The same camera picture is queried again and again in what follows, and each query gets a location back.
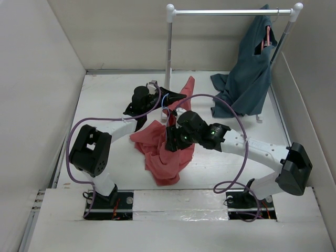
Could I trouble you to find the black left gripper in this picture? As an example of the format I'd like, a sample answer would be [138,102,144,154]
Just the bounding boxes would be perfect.
[143,87,187,114]

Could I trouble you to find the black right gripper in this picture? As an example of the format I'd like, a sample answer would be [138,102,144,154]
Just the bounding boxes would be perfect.
[165,123,200,152]

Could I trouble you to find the light blue wire hanger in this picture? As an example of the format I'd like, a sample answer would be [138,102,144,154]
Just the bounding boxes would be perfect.
[161,93,171,109]

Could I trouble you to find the red t shirt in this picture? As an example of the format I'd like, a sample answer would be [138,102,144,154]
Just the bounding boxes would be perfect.
[130,75,196,187]

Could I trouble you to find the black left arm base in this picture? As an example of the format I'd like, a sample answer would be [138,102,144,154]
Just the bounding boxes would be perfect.
[82,190,134,221]

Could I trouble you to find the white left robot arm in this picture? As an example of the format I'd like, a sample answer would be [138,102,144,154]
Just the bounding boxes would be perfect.
[66,81,187,208]

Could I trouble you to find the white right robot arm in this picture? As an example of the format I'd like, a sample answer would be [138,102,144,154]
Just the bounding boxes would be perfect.
[165,108,312,206]

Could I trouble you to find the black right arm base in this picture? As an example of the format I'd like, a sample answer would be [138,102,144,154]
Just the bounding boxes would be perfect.
[224,189,277,222]

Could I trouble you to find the teal t shirt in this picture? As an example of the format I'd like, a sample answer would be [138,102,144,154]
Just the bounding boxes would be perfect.
[211,15,278,116]

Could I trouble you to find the pink hanger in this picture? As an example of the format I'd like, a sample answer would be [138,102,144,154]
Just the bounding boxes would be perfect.
[260,26,272,51]

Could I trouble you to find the white clothes rack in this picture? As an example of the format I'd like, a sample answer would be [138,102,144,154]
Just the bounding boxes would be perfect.
[164,3,303,89]

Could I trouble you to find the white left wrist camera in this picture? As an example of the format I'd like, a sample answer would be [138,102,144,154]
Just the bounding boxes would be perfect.
[146,81,158,90]

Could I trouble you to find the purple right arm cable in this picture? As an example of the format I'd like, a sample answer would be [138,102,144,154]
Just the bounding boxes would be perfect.
[173,93,260,223]

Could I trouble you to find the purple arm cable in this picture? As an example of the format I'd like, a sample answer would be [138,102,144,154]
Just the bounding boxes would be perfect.
[65,82,161,218]
[173,93,260,223]

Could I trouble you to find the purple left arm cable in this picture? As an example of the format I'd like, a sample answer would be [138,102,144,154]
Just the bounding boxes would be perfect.
[65,82,161,218]

